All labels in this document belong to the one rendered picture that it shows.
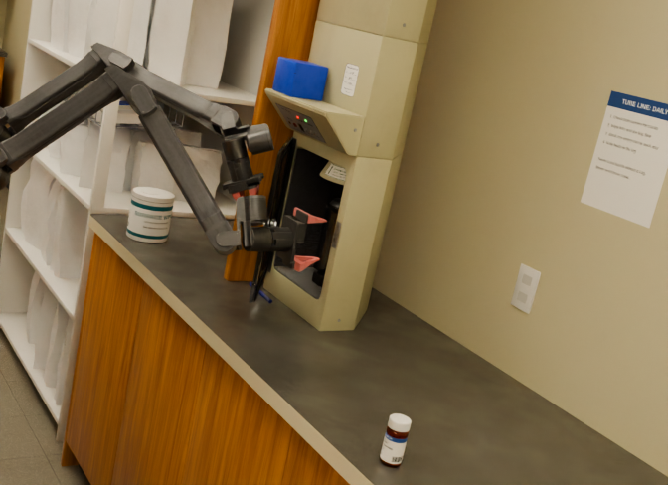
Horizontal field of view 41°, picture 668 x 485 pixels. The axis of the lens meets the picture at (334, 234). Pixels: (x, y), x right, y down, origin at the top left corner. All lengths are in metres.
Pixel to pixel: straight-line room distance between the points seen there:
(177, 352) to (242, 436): 0.41
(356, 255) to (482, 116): 0.54
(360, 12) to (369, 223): 0.53
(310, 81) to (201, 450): 0.99
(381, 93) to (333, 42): 0.23
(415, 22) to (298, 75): 0.32
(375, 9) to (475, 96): 0.47
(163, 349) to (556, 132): 1.21
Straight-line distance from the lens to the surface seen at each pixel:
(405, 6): 2.25
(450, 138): 2.63
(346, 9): 2.37
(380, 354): 2.30
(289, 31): 2.51
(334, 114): 2.18
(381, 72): 2.23
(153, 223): 2.83
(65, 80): 2.58
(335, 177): 2.36
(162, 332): 2.58
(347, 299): 2.37
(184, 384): 2.45
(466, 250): 2.55
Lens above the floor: 1.74
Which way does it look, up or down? 14 degrees down
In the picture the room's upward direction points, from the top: 12 degrees clockwise
